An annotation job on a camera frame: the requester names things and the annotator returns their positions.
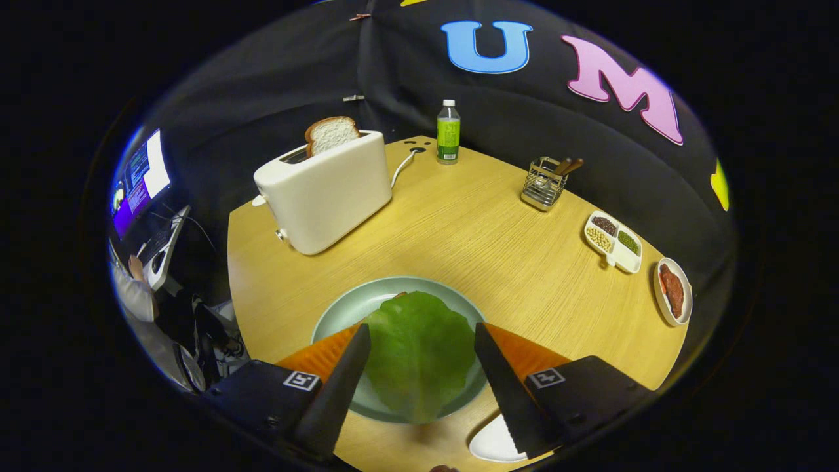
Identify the round pale green plate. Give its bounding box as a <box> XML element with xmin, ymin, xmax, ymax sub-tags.
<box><xmin>311</xmin><ymin>276</ymin><xmax>489</xmax><ymax>424</ymax></box>

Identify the green label water bottle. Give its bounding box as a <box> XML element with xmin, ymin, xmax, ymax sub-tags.
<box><xmin>437</xmin><ymin>100</ymin><xmax>461</xmax><ymax>165</ymax></box>

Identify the computer monitor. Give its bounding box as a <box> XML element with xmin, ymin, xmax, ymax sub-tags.
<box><xmin>110</xmin><ymin>128</ymin><xmax>172</xmax><ymax>240</ymax></box>

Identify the green lettuce leaf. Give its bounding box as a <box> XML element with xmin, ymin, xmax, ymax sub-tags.
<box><xmin>364</xmin><ymin>291</ymin><xmax>478</xmax><ymax>424</ymax></box>

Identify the white toaster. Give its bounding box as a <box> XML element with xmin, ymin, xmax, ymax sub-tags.
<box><xmin>252</xmin><ymin>130</ymin><xmax>393</xmax><ymax>256</ymax></box>

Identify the red meat slice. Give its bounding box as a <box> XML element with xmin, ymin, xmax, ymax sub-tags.
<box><xmin>659</xmin><ymin>263</ymin><xmax>685</xmax><ymax>319</ymax></box>

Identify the black backdrop cloth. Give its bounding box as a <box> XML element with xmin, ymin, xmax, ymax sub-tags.
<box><xmin>108</xmin><ymin>0</ymin><xmax>738</xmax><ymax>315</ymax></box>

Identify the white bread slice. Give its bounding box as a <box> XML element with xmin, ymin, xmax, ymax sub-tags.
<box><xmin>304</xmin><ymin>116</ymin><xmax>361</xmax><ymax>158</ymax></box>

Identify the white keyboard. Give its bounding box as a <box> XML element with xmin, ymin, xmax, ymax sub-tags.
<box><xmin>141</xmin><ymin>205</ymin><xmax>192</xmax><ymax>292</ymax></box>

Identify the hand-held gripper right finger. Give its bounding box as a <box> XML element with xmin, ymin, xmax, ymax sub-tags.
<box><xmin>473</xmin><ymin>321</ymin><xmax>656</xmax><ymax>460</ymax></box>

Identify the square white plate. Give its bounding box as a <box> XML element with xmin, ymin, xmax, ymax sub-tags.
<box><xmin>469</xmin><ymin>413</ymin><xmax>528</xmax><ymax>463</ymax></box>

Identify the round white plate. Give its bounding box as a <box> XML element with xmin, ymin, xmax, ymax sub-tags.
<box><xmin>654</xmin><ymin>257</ymin><xmax>693</xmax><ymax>327</ymax></box>

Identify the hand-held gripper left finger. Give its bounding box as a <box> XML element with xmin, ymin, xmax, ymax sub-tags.
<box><xmin>203</xmin><ymin>323</ymin><xmax>372</xmax><ymax>463</ymax></box>

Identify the metal wire utensil holder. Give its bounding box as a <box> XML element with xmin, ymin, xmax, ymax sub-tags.
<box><xmin>520</xmin><ymin>156</ymin><xmax>570</xmax><ymax>212</ymax></box>

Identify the white toaster cable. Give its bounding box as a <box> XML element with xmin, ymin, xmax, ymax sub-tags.
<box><xmin>391</xmin><ymin>147</ymin><xmax>427</xmax><ymax>189</ymax></box>

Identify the white divided dish with beans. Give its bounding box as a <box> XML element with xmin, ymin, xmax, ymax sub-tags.
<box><xmin>583</xmin><ymin>210</ymin><xmax>644</xmax><ymax>274</ymax></box>

